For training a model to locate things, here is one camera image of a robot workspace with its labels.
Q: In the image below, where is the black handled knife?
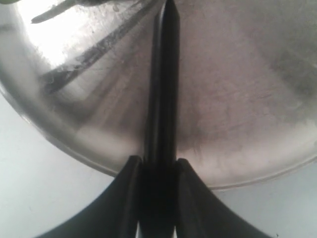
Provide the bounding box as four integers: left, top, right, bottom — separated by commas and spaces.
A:
139, 0, 180, 238

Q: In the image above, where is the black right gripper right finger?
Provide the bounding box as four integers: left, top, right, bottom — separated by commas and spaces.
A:
176, 159, 269, 238

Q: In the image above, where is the green cucumber with stem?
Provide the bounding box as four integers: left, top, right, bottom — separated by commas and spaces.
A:
31, 0, 139, 25

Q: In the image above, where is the round stainless steel plate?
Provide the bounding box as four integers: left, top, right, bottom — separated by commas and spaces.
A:
0, 0, 317, 188

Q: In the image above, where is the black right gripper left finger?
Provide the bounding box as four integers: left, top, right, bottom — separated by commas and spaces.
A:
40, 156, 142, 238

